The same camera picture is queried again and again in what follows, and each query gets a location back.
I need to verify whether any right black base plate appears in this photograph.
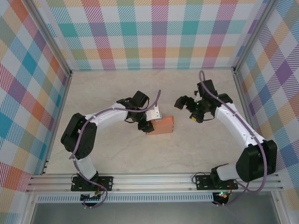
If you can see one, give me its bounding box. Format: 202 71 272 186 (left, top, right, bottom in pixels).
195 175 238 191

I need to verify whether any left aluminium frame post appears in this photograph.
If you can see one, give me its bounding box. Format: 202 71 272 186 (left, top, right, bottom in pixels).
22 0 72 77

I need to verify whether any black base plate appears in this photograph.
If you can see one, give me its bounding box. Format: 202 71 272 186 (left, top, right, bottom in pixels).
71 176 114 192
195 175 238 191

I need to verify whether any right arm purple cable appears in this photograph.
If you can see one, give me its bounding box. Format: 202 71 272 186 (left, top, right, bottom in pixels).
198 70 268 207

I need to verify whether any wide aluminium frame rail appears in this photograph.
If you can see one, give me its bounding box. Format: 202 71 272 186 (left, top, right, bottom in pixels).
25 172 283 193

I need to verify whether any perforated grey cable tray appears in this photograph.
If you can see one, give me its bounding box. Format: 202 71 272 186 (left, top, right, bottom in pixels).
36 193 214 203

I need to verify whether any aluminium side rail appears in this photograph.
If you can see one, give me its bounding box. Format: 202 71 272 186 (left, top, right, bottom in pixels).
233 70 267 172
41 73 72 175

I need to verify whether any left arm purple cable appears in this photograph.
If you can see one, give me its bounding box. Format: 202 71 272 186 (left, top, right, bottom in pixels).
69 89 162 210

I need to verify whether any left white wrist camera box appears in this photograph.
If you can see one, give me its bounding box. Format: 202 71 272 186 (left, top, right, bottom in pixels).
145 106 164 122

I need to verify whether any left aluminium side rail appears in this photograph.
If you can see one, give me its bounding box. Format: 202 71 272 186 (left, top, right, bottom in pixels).
41 73 72 175

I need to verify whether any orange paper box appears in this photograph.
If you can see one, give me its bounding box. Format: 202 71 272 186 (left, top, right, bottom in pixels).
146 115 175 136

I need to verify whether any right aluminium side rail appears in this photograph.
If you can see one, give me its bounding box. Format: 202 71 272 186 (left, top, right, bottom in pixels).
233 70 267 172

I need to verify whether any right aluminium frame post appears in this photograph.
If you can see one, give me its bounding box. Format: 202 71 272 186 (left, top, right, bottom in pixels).
233 0 278 73

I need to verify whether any aluminium frame post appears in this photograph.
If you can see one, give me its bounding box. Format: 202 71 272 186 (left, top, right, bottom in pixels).
22 0 72 77
233 0 278 73

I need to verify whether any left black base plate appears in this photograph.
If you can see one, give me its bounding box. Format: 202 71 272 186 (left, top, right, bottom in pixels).
71 176 114 192

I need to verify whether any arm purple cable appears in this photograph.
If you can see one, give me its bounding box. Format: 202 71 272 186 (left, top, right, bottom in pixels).
198 70 268 207
69 89 162 210

